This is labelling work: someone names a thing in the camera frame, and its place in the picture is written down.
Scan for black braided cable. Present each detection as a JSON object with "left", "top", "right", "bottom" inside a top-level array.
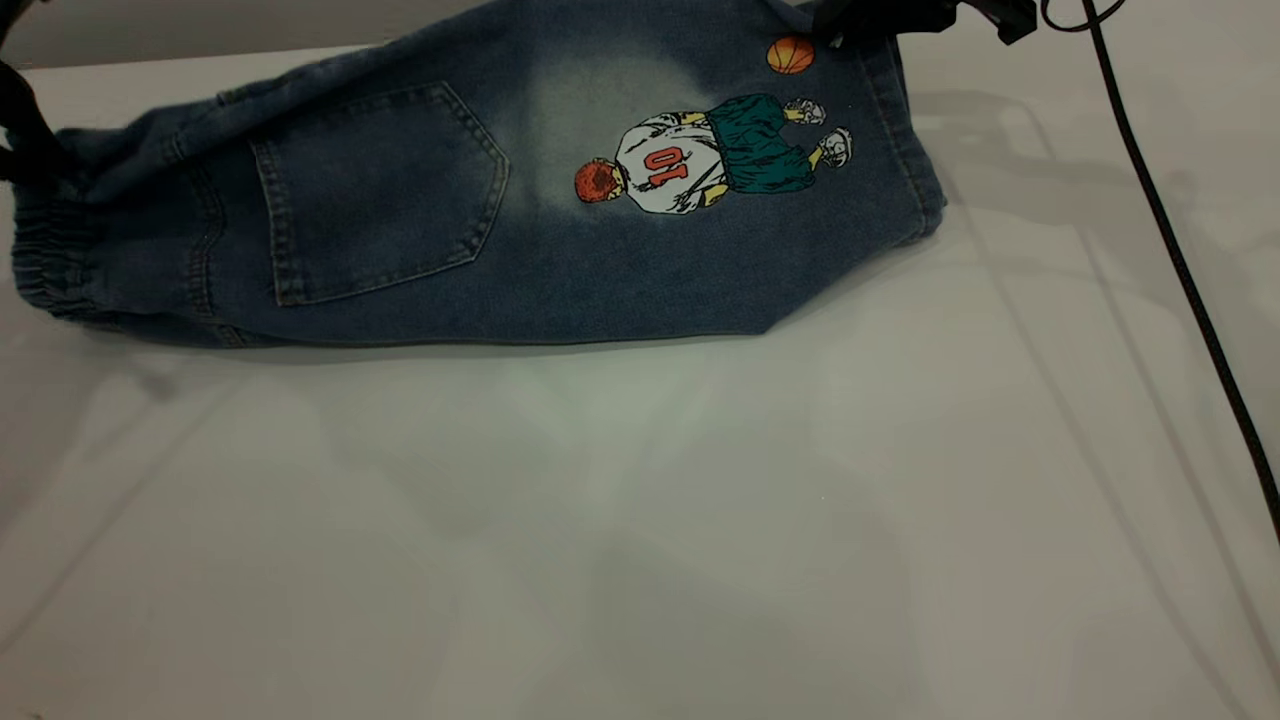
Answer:
[{"left": 1040, "top": 0, "right": 1280, "bottom": 546}]

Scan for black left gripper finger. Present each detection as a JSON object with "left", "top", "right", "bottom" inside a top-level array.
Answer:
[{"left": 0, "top": 60, "right": 66, "bottom": 186}]

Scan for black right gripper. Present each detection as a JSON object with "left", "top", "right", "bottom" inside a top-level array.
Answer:
[{"left": 810, "top": 0, "right": 1041, "bottom": 47}]

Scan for blue denim pants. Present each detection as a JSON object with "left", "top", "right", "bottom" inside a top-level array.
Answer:
[{"left": 10, "top": 0, "right": 946, "bottom": 349}]

